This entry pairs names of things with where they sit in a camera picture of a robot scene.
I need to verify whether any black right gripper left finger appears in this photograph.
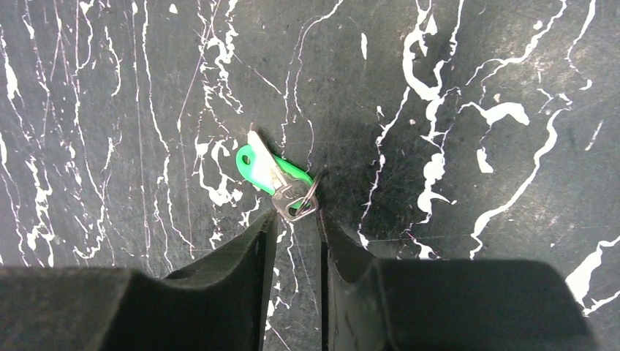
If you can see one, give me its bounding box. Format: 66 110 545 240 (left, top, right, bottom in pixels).
1 210 277 350

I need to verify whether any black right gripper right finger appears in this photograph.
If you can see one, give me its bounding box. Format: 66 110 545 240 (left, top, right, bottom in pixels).
317 211 599 350

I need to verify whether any green tagged key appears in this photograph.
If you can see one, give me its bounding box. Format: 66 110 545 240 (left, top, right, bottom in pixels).
235 130 319 222

